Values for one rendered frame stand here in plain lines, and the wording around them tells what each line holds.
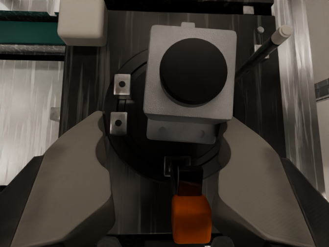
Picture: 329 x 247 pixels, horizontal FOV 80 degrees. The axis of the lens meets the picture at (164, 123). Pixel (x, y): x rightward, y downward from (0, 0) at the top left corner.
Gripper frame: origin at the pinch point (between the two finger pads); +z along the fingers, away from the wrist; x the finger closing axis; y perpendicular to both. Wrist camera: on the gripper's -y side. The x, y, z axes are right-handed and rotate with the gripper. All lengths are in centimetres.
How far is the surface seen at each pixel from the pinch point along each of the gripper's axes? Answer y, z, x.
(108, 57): -0.7, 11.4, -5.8
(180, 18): -4.5, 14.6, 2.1
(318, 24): -3.5, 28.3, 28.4
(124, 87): 0.6, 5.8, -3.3
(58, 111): 4.3, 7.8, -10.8
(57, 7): -5.1, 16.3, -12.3
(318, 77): 4.2, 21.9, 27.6
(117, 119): 2.8, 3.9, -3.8
